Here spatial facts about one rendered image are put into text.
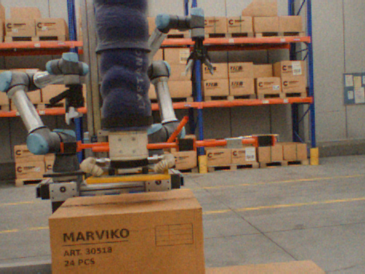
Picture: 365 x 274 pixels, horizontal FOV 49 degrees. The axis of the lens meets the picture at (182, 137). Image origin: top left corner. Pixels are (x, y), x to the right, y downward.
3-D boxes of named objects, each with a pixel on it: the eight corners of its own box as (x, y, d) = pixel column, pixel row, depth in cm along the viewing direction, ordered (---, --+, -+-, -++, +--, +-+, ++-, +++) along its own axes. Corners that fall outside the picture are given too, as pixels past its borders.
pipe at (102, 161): (86, 175, 164) (85, 161, 164) (94, 167, 189) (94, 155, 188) (169, 170, 166) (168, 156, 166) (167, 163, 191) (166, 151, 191)
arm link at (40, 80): (36, 94, 245) (91, 78, 217) (19, 94, 236) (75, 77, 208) (34, 75, 245) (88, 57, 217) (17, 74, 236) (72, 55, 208)
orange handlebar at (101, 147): (66, 155, 172) (65, 147, 172) (79, 150, 202) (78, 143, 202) (278, 144, 178) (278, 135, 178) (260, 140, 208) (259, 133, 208)
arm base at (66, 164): (54, 169, 233) (53, 152, 232) (81, 167, 235) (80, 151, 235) (50, 172, 218) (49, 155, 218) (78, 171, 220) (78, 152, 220)
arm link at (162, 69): (158, 147, 241) (139, 64, 252) (178, 146, 250) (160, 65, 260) (168, 143, 231) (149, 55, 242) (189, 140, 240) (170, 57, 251)
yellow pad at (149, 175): (86, 184, 162) (85, 172, 162) (90, 180, 172) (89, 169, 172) (170, 179, 164) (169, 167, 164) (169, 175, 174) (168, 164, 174)
